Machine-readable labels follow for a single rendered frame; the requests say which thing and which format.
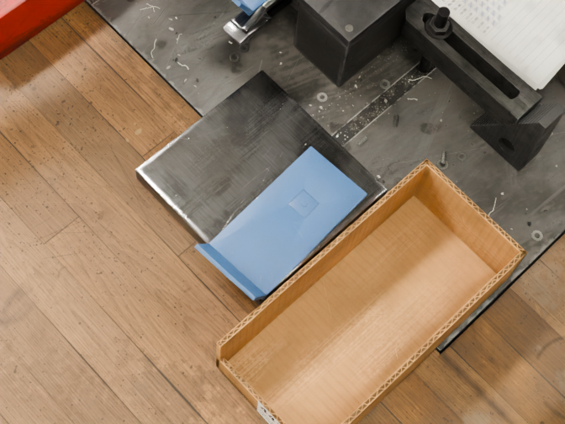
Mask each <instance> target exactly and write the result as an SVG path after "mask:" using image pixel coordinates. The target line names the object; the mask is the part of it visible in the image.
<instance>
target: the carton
mask: <svg viewBox="0 0 565 424"><path fill-rule="evenodd" d="M526 254H527V251H526V250H525V249H523V248H522V247H521V246H520V245H519V244H518V243H517V242H516V241H515V240H514V239H513V238H511V237H510V236H509V235H508V234H507V233H506V232H505V231H504V230H503V229H502V228H501V227H500V226H498V225H497V224H496V223H495V222H494V221H493V220H492V219H491V218H490V217H489V216H488V215H486V214H485V213H484V212H483V211H482V210H481V209H480V208H479V207H478V206H477V205H476V204H475V203H474V202H473V201H472V200H471V199H470V198H469V197H468V196H467V195H466V194H465V193H464V192H462V191H461V190H460V189H459V188H458V187H457V186H456V185H455V184H454V183H453V182H452V181H451V180H449V179H448V178H447V177H446V176H445V175H444V174H443V173H442V172H441V171H440V170H439V169H437V168H436V167H435V166H434V165H433V164H432V163H431V162H430V161H429V160H428V159H425V160H424V161H423V162H422V163H421V164H420V165H419V166H418V167H417V168H416V169H414V170H413V171H412V172H411V173H410V174H409V175H407V176H406V177H405V178H404V179H403V180H402V181H400V182H399V183H398V184H397V185H396V186H395V187H394V188H392V189H391V190H390V191H389V192H388V193H386V194H385V195H384V196H383V197H382V198H381V199H379V200H378V201H377V202H376V203H375V205H373V206H372V207H371V208H370V209H369V210H368V211H367V212H365V213H364V214H363V215H362V216H361V217H360V218H358V219H357V220H356V221H355V222H354V223H353V224H351V225H350V226H349V227H348V228H347V229H346V230H345V231H343V232H342V233H341V234H340V235H339V236H337V237H336V238H335V239H334V240H333V241H332V242H331V243H330V244H329V245H328V246H327V247H326V248H324V249H323V250H322V251H321V252H320V253H319V254H318V255H316V256H315V257H314V258H313V259H312V260H311V261H309V262H308V263H307V264H306V265H305V266H304V267H302V268H301V269H300V270H299V271H298V272H297V273H295V274H294V275H293V276H292V277H291V278H290V279H289V280H288V281H287V282H286V283H285V284H284V285H282V286H281V287H280V288H279V289H278V290H277V291H275V292H274V293H273V294H272V295H271V296H270V297H268V298H267V299H266V300H265V301H264V302H263V303H262V304H260V305H259V306H258V307H257V308H256V309H255V310H253V311H252V312H251V313H250V314H249V315H248V316H247V317H246V318H245V319H244V320H243V321H241V322H240V323H239V324H238V325H237V326H236V327H235V328H233V329H232V330H231V331H230V332H229V333H228V334H226V335H225V336H224V337H223V338H222V339H221V340H219V341H218V342H217V343H216V367H217V368H218V369H219V370H220V371H221V372H222V373H223V374H224V375H225V376H226V378H227V379H228V380H229V381H230V382H231V383H232V384H233V385H234V386H235V387H236V388H237V389H238V390H239V391H240V392H241V393H242V394H243V396H245V397H246V398H247V399H248V401H250V403H251V404H252V405H253V406H254V407H255V408H256V410H257V411H258V412H259V413H260V415H261V416H262V417H263V418H264V419H265V420H266V421H267V422H268V423H269V424H358V423H359V422H360V421H361V420H362V419H363V418H364V417H365V416H366V415H367V414H368V413H369V412H370V411H371V410H372V409H373V408H374V407H375V406H376V405H377V404H379V403H380V402H381V401H382V400H383V399H384V398H385V397H386V396H387V395H388V394H389V393H390V392H391V391H392V390H393V389H394V388H395V387H396V386H397V385H398V384H399V383H400V382H401V381H402V380H404V379H405V378H406V377H407V376H408V375H409V374H410V373H411V372H412V371H413V370H414V369H415V368H416V367H417V366H418V365H419V364H420V363H421V362H422V361H423V360H424V359H425V358H426V357H428V356H429V355H430V354H431V353H432V352H433V351H434V350H435V349H436V348H437V347H438V346H439V345H440V344H441V343H442V342H443V341H444V340H445V339H446V338H447V337H448V336H449V335H450V334H451V333H453V332H454V331H455V330H456V329H457V328H458V327H459V326H460V325H461V324H462V323H463V322H464V321H465V320H466V319H467V318H468V317H469V316H470V315H471V314H472V313H473V312H474V311H475V310H476V309H477V308H478V307H479V306H480V305H481V304H482V303H483V302H484V301H485V300H486V299H487V298H488V297H489V296H490V295H491V294H492V293H493V292H494V291H495V290H496V289H497V288H498V287H499V286H501V285H502V284H503V283H504V282H505V281H506V280H507V278H508V277H509V276H510V275H511V274H512V273H513V271H514V270H515V268H516V267H517V266H518V265H519V263H520V262H521V260H522V259H523V258H524V257H525V255H526Z"/></svg>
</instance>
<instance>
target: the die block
mask: <svg viewBox="0 0 565 424"><path fill-rule="evenodd" d="M415 1H416V0H406V1H405V2H404V3H402V4H401V5H400V6H399V7H397V8H396V9H395V10H394V11H392V12H391V13H390V14H389V15H388V16H387V17H385V18H384V19H383V20H381V21H380V22H379V23H378V24H376V25H375V26H374V27H373V28H371V29H370V30H369V31H367V32H366V33H365V34H364V35H363V36H362V37H361V38H359V39H358V40H357V41H355V42H354V43H353V44H352V45H350V46H349V47H347V46H346V45H345V44H344V43H342V42H341V41H340V40H339V39H338V38H337V37H336V36H335V35H334V34H333V33H331V32H330V31H329V30H328V29H327V28H326V27H325V26H324V25H323V24H322V23H321V22H320V21H319V20H318V19H317V18H316V17H315V16H314V15H313V14H312V13H310V12H309V11H308V10H307V9H306V8H305V7H304V6H303V5H302V4H300V3H299V2H298V1H297V0H293V1H292V2H291V3H290V5H291V6H292V7H294V8H295V9H296V10H297V11H298V19H297V25H296V32H295V38H294V46H295V47H296V48H297V49H298V50H299V51H300V52H301V53H302V54H303V55H304V56H306V57H307V58H308V59H309V60H310V61H311V62H312V63H313V64H314V65H315V66H316V67H317V68H319V69H320V70H321V71H322V72H323V73H324V74H325V75H326V76H327V77H328V78H329V79H330V80H331V81H332V82H333V83H334V84H335V85H336V86H337V87H340V86H342V85H343V84H344V83H345V82H347V81H348V80H349V79H350V78H352V77H353V76H354V75H356V74H357V73H358V72H359V71H360V70H361V69H362V68H363V67H365V66H366V65H367V64H368V63H370V62H371V61H372V60H374V59H375V58H376V57H377V56H379V55H380V54H381V53H382V52H384V51H385V50H386V49H387V48H388V47H389V46H390V45H392V44H393V43H394V42H395V41H396V40H398V39H399V38H400V37H402V36H401V30H402V20H403V17H404V12H405V9H406V8H407V7H408V6H410V5H411V4H412V3H414V2H415Z"/></svg>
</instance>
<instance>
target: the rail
mask: <svg viewBox="0 0 565 424"><path fill-rule="evenodd" d="M292 1H293V0H284V1H283V0H267V1H266V2H265V3H263V4H262V6H263V7H264V8H266V13H267V11H268V10H269V11H268V12H270V10H271V12H270V13H268V15H269V16H270V17H271V18H272V17H273V16H275V15H276V14H277V13H279V12H280V11H282V10H283V9H284V8H285V7H287V6H288V5H289V4H290V3H291V2H292ZM279 2H283V3H281V4H280V5H278V6H277V7H275V8H274V9H273V10H272V7H274V6H275V5H277V4H278V3H279Z"/></svg>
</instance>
